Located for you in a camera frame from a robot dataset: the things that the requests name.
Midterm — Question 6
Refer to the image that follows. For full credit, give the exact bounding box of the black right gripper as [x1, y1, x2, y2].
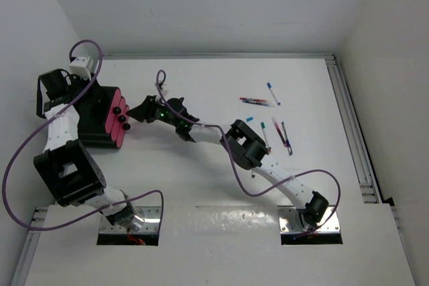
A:
[127, 95, 179, 127]

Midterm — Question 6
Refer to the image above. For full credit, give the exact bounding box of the pink drawer tray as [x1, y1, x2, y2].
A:
[108, 96, 129, 149]
[111, 114, 129, 149]

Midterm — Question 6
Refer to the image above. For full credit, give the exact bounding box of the blue cap white marker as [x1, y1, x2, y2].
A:
[267, 82, 281, 106]

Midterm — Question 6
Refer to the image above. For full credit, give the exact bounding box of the dark blue gel pen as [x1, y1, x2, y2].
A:
[281, 121, 293, 156]

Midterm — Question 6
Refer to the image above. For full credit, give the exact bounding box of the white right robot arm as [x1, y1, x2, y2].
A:
[127, 96, 328, 228]

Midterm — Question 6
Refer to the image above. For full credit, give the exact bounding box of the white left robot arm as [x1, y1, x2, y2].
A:
[34, 69, 145, 232]

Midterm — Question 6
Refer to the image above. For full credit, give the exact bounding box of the black drawer cabinet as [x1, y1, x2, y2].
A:
[74, 86, 117, 149]

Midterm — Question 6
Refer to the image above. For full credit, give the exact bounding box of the black round drawer knob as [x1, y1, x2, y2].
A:
[123, 123, 131, 131]

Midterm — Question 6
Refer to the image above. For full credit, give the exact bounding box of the teal cap white marker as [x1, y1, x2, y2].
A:
[260, 122, 271, 151]

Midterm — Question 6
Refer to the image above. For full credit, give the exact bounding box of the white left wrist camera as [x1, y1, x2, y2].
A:
[69, 56, 93, 79]

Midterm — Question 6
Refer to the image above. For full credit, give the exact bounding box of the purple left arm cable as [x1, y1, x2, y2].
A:
[1, 40, 164, 232]

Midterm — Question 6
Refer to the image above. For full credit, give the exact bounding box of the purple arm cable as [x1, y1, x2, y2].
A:
[1, 40, 164, 232]
[156, 70, 342, 233]

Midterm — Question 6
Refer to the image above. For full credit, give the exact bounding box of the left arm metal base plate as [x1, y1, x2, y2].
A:
[99, 206, 162, 234]

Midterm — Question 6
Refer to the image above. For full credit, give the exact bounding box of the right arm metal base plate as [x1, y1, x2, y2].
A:
[278, 206, 341, 234]

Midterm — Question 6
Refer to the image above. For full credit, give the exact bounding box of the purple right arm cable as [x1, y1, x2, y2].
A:
[156, 70, 342, 233]

